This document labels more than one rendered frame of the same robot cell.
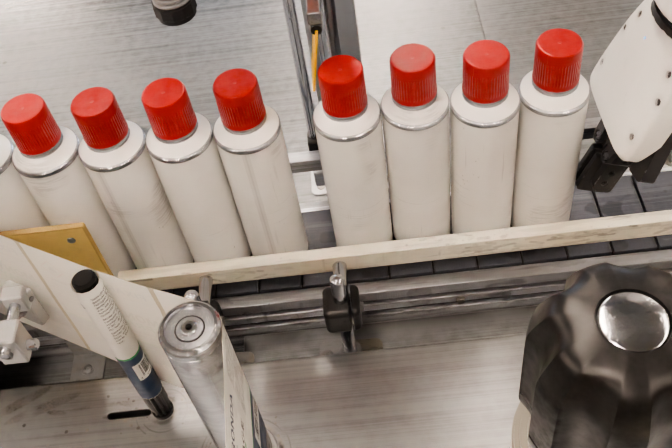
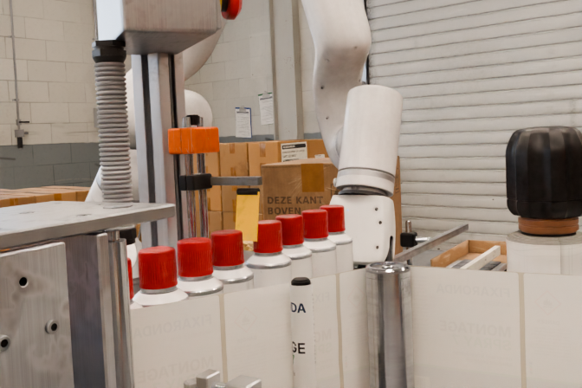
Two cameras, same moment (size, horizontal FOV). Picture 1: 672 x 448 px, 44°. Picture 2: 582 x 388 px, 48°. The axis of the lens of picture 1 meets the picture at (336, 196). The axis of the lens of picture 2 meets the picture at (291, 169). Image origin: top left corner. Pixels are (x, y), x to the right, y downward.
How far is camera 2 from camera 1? 0.69 m
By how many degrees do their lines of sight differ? 70
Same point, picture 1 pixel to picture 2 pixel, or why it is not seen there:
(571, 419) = (568, 157)
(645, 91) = (368, 224)
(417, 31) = not seen: hidden behind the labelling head
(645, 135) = (384, 241)
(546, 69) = (336, 216)
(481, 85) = (323, 223)
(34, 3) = not seen: outside the picture
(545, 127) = (345, 253)
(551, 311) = (529, 132)
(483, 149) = (332, 268)
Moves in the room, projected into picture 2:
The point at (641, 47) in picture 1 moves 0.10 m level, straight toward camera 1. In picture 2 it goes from (349, 214) to (398, 220)
